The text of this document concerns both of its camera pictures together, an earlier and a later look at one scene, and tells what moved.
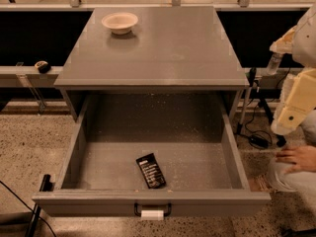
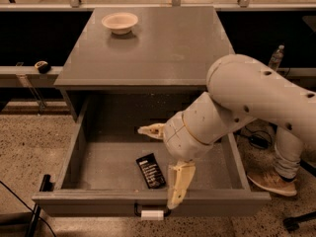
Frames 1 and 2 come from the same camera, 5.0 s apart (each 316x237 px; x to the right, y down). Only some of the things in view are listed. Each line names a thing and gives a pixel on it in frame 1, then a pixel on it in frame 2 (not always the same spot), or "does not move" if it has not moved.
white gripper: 305,46 to 179,138
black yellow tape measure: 42,66 does not move
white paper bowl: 120,23 does not move
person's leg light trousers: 298,183 to 288,152
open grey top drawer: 153,155 does not move
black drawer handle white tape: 152,215 does not move
